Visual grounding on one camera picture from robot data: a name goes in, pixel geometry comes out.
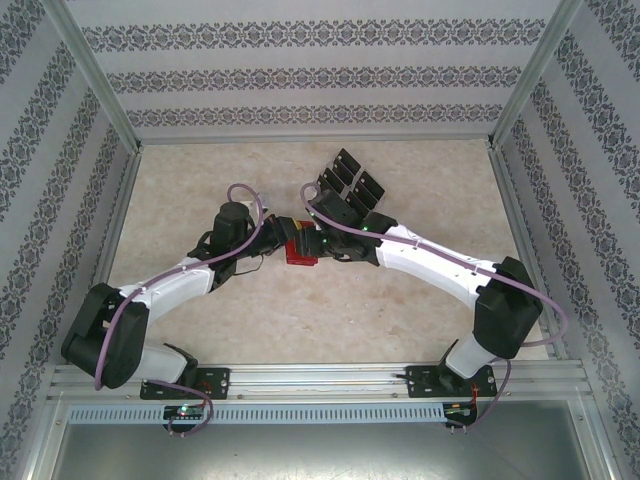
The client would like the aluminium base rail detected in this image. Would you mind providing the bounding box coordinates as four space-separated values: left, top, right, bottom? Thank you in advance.
47 359 589 401

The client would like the grey sheet metal panel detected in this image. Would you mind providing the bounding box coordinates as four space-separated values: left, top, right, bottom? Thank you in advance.
47 397 616 480

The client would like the black credit card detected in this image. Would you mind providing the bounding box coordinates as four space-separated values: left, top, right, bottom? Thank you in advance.
313 172 337 199
357 170 386 200
319 165 342 194
335 148 363 175
349 180 379 211
329 156 355 184
343 190 371 219

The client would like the aluminium side rail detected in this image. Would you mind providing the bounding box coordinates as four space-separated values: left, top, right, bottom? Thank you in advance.
487 142 571 361
62 147 144 369

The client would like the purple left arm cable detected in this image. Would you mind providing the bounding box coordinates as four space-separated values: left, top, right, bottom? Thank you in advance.
93 183 274 439

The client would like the red leather card holder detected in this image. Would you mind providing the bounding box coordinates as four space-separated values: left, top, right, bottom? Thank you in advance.
283 234 321 269

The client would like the clear acrylic card stand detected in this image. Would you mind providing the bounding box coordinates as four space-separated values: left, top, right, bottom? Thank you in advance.
312 147 387 221

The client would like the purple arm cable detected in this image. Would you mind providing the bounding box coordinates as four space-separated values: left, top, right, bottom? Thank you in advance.
93 183 274 439
299 182 569 436

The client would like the aluminium frame post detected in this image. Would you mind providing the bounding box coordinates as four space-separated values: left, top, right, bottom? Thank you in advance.
42 0 146 154
484 0 586 151

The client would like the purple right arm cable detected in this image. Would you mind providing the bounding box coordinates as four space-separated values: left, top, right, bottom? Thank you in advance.
299 182 569 436

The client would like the small circuit board with lights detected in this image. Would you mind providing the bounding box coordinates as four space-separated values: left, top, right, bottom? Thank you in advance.
162 404 207 421
444 399 479 419

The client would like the slotted grey cable duct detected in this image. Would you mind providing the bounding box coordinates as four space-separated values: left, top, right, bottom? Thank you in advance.
67 402 446 425

